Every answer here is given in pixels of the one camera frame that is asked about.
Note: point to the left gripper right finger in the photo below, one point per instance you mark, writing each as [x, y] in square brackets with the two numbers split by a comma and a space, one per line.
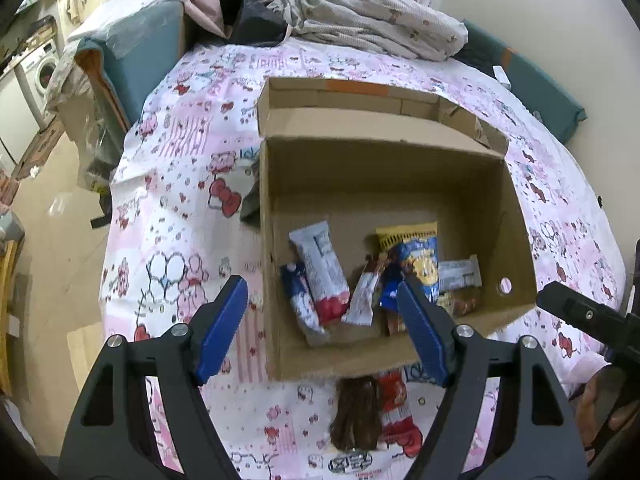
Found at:
[534, 435]

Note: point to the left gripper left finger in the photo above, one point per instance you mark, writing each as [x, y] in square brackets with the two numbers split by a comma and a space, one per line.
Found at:
[111, 435]

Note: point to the dark sausage vacuum pack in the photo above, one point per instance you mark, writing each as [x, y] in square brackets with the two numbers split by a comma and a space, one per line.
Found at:
[357, 423]

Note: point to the blue yellow bear chips bag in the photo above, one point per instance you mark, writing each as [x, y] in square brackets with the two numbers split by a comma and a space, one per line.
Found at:
[413, 250]

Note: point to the blue white snack packet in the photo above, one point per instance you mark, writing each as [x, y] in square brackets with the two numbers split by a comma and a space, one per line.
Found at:
[293, 277]

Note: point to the white red wafer bar packet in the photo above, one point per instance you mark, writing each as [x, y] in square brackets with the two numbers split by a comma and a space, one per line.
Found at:
[325, 276]

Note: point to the operator hand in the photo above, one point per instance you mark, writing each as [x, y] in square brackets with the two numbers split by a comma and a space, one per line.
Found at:
[604, 410]

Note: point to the red wrapped candy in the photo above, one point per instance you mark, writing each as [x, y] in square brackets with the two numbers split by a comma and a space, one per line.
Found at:
[460, 302]

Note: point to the white nutrition label packet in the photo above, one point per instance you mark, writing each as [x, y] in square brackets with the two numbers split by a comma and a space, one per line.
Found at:
[459, 274]

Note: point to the beige wafer biscuit packet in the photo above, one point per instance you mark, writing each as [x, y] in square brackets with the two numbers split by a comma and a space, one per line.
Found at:
[360, 309]

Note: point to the teal cushion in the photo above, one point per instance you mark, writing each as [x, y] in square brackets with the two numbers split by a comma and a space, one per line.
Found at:
[538, 91]

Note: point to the pink cartoon bed sheet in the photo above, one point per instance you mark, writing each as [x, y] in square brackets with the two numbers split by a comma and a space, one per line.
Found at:
[176, 236]

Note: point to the brown cardboard box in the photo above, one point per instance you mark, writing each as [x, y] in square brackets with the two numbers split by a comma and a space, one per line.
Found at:
[360, 157]

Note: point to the white washing machine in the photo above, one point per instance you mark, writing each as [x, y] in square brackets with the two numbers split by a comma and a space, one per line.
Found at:
[34, 72]

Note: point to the teal mattress edge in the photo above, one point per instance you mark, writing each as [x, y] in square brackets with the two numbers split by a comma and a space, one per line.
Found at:
[126, 61]

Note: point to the crumpled floral blanket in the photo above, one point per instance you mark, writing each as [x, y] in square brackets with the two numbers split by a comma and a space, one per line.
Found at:
[405, 28]

